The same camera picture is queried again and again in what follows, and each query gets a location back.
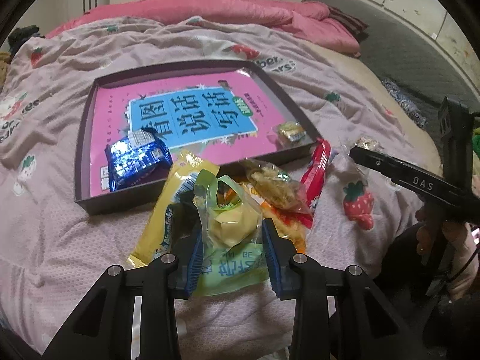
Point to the clear packet of brown snack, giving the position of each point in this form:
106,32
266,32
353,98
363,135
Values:
275,189

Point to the orange snack packet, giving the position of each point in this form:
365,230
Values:
285,230

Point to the blue patterned cloth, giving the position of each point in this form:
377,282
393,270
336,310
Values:
403,99

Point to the long yellow snack packet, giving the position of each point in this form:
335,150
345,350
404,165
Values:
165,210

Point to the person's dark clothed leg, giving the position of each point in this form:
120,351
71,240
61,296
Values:
405,288

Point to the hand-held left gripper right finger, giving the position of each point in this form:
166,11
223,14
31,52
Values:
270,255

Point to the green snack packet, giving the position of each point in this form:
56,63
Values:
225,225

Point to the yellow brown cloth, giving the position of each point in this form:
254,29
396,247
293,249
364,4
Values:
3,63

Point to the dark shallow box tray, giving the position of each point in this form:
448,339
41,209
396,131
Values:
84,157

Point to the pink picture book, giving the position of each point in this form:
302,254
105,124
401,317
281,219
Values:
112,120

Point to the red snack packet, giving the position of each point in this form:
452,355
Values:
317,172

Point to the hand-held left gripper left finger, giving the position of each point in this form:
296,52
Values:
195,255

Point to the beige bed sheet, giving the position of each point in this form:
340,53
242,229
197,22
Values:
375,93

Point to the dark striped pillow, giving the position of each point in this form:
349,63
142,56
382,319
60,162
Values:
347,20

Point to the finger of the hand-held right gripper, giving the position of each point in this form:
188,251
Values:
397,176

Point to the small yellow wrapped candy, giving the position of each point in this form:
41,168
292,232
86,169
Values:
290,134

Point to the blue snack packet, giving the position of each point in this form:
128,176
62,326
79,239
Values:
137,159

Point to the grey blanket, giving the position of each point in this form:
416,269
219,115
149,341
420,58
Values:
405,45

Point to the strawberry print blanket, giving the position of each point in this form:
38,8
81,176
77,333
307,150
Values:
56,120

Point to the pink quilt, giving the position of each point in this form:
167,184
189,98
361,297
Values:
225,7

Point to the dark clothes pile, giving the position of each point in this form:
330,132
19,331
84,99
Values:
22,33

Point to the person's right hand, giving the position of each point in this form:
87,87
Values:
427,232

